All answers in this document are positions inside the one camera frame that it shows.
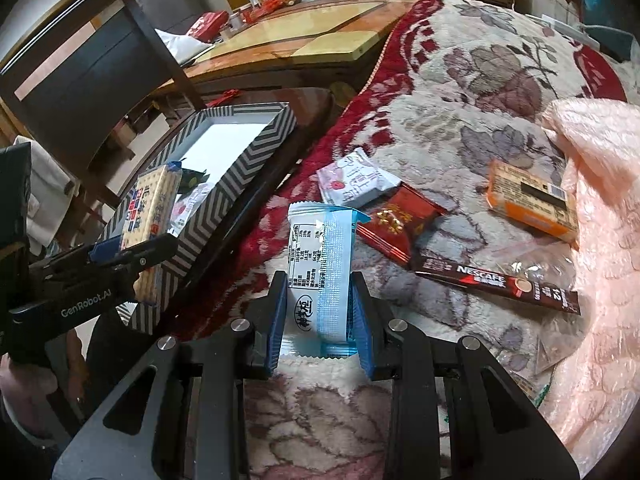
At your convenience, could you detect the blue white wafer packet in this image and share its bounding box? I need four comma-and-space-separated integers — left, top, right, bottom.
280, 202, 370, 358

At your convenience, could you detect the white pink rice snack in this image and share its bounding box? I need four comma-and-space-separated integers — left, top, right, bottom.
316, 148, 401, 209

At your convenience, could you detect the wooden coffee table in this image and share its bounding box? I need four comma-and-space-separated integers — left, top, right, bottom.
186, 0, 418, 92

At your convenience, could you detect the yellow cracker pack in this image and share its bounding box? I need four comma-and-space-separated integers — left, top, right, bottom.
119, 161, 184, 309

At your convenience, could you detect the clear plastic bag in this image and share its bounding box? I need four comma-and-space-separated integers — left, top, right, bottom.
497, 242, 589, 375

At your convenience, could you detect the striped white cardboard box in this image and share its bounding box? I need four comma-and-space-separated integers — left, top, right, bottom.
101, 102, 296, 334

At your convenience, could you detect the Nescafe coffee stick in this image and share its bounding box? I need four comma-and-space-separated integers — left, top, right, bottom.
414, 257, 582, 315

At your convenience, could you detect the pink quilted blanket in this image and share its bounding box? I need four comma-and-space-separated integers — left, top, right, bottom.
539, 98, 639, 476

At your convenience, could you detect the dark wooden chair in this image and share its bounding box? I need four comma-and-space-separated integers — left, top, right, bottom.
1, 0, 205, 207

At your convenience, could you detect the floral red beige blanket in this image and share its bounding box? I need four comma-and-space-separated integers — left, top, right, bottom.
215, 0, 637, 479

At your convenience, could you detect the person's left hand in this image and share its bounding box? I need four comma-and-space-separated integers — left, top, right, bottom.
1, 328, 88, 440

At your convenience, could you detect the red snack packet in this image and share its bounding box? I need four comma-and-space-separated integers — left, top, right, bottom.
356, 183, 448, 268

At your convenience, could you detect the orange snack box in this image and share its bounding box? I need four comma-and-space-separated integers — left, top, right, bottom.
486, 159, 578, 244

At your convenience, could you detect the dark green snack packet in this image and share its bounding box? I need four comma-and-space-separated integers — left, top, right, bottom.
178, 168, 209, 194

